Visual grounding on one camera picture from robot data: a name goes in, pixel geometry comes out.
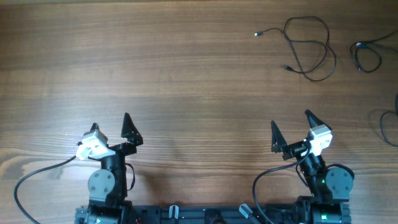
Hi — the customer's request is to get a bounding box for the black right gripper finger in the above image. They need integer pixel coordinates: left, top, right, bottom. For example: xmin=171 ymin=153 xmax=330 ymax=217
xmin=305 ymin=110 xmax=331 ymax=129
xmin=271 ymin=120 xmax=287 ymax=153

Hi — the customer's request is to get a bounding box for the separated black cable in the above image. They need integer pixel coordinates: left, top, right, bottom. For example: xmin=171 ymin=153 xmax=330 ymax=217
xmin=379 ymin=93 xmax=398 ymax=147

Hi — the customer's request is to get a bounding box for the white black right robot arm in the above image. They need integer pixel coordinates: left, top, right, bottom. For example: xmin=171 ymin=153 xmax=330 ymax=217
xmin=264 ymin=110 xmax=354 ymax=224

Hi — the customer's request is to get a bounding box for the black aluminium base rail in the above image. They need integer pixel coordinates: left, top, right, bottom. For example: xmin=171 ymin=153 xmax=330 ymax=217
xmin=74 ymin=204 xmax=301 ymax=224

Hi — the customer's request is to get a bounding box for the black right camera cable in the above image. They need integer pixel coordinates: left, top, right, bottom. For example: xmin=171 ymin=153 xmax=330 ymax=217
xmin=252 ymin=146 xmax=312 ymax=224

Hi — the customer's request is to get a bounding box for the black left camera cable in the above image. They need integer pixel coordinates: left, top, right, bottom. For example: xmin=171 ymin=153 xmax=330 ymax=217
xmin=13 ymin=154 xmax=78 ymax=224

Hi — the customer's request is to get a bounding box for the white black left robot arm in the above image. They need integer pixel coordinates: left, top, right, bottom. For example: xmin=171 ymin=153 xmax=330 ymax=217
xmin=74 ymin=113 xmax=143 ymax=224

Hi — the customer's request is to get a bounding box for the black camera cable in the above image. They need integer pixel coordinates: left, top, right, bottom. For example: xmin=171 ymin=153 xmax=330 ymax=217
xmin=252 ymin=146 xmax=312 ymax=224
xmin=13 ymin=154 xmax=78 ymax=224

